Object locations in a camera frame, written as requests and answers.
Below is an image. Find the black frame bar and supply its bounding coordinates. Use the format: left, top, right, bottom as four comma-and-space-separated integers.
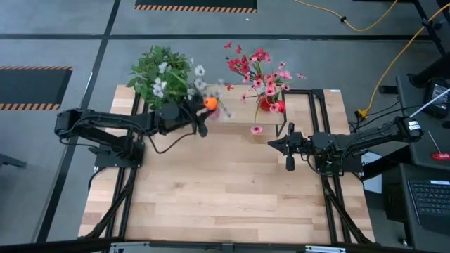
0, 237, 450, 253

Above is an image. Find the purple ribbed glass vase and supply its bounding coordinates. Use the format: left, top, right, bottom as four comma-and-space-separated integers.
209, 105, 223, 122

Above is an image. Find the black table rig frame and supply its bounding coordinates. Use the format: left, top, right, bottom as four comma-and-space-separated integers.
281, 88, 374, 245
83, 93, 146, 240

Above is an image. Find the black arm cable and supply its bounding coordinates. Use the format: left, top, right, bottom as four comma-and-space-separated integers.
147, 117, 198, 155

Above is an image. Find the black metal shelf frame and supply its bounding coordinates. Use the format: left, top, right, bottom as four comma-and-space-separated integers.
275, 89, 289, 138

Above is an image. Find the red flower spray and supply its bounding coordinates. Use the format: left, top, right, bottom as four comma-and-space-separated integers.
224, 41, 274, 77

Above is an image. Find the black hazard striped floor mat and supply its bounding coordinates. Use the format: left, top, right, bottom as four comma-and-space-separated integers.
0, 65, 74, 112
134, 0, 258, 14

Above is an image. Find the black side desk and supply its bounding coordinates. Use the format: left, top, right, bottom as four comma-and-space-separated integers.
381, 73, 450, 253

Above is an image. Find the red-handled screwdriver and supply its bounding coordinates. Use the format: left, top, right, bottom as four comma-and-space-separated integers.
427, 130, 450, 162

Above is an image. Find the black keyboard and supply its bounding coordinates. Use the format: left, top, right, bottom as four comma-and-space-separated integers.
407, 179, 450, 235

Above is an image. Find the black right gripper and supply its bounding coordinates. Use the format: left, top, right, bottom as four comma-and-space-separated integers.
267, 122, 314, 173

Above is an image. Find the yellow cable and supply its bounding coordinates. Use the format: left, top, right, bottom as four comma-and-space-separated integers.
293, 0, 400, 32
354, 2, 450, 121

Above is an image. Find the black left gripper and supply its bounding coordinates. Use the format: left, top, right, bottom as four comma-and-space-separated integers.
177, 94, 216, 138

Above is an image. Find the black tablet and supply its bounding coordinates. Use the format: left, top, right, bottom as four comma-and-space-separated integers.
423, 79, 450, 119

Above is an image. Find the potted green tree, black pot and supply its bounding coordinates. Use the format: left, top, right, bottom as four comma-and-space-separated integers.
125, 44, 193, 110

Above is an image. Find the pink veined flower spray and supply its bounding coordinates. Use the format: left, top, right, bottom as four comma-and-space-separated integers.
240, 61, 307, 136

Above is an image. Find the red glass vase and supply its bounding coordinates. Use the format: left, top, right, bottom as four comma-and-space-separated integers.
259, 96, 278, 112

